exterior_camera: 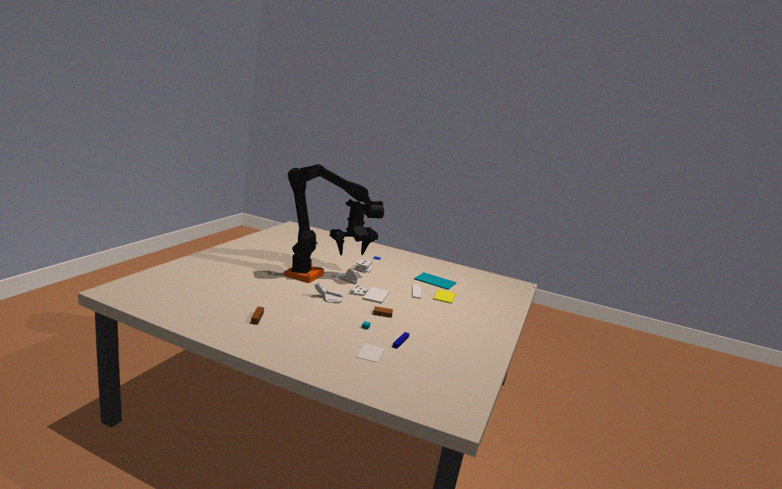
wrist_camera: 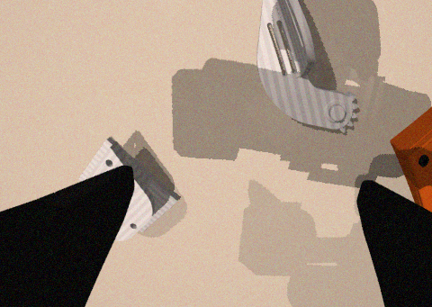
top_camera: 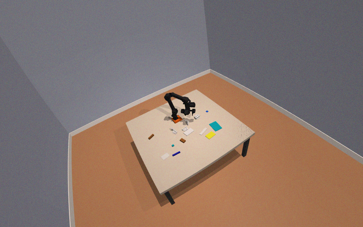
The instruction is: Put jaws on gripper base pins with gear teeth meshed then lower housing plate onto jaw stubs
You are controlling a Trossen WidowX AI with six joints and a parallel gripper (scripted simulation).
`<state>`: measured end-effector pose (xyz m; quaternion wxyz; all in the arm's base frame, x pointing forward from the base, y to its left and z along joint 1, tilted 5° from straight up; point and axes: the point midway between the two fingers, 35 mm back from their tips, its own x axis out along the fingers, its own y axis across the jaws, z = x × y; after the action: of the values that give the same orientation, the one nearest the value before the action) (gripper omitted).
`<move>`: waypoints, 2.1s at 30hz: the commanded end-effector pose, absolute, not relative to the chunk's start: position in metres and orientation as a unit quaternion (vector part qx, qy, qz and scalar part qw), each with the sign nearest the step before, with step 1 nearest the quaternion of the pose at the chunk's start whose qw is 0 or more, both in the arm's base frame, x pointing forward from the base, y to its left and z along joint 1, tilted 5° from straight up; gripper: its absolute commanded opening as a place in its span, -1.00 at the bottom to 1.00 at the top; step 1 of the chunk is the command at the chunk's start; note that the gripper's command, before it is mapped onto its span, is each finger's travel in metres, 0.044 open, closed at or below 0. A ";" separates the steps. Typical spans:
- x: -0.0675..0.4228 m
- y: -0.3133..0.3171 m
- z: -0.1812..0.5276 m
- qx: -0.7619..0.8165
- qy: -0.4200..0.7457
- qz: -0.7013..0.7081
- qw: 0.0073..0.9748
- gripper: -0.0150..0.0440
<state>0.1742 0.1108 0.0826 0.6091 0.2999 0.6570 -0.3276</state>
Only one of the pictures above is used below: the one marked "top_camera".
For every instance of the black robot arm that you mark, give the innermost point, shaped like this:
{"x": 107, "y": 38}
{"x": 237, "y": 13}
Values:
{"x": 183, "y": 99}

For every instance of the yellow flat plate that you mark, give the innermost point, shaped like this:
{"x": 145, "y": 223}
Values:
{"x": 210, "y": 135}

